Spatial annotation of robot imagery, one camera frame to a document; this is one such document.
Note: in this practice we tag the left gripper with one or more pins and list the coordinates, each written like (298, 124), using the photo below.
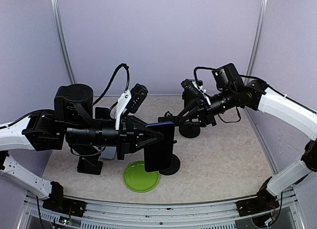
(130, 128)

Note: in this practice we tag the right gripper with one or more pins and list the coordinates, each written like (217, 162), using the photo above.
(205, 114)

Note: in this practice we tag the short black clamp stand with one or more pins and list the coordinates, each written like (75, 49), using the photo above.
(188, 131)

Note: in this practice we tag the tall black clamp stand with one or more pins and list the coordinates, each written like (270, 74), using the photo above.
(170, 163)

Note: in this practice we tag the black phone white case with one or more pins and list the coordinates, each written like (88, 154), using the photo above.
(102, 113)

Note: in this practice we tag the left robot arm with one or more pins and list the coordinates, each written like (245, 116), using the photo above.
(72, 121)

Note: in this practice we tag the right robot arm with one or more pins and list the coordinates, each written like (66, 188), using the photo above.
(260, 96)

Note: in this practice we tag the white folding phone stand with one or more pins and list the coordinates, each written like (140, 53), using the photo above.
(109, 153)

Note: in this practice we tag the black folding phone stand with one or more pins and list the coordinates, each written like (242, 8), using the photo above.
(90, 165)

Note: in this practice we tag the green plate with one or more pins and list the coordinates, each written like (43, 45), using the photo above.
(138, 180)

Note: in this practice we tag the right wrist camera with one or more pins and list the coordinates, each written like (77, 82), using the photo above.
(194, 90)

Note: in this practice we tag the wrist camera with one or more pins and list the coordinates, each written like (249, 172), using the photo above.
(194, 90)
(129, 102)

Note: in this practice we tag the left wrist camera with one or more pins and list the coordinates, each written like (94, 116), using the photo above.
(129, 102)

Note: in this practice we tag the front aluminium rail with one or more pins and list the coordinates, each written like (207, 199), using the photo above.
(221, 214)

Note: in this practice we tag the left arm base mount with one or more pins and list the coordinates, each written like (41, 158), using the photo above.
(67, 206)

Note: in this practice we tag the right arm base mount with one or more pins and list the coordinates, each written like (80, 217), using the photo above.
(255, 205)

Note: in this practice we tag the right aluminium frame post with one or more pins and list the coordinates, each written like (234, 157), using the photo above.
(258, 35)

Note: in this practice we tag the aluminium frame post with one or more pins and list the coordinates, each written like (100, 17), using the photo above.
(258, 35)
(62, 41)

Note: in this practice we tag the left aluminium frame post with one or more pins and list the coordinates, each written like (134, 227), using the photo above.
(62, 41)

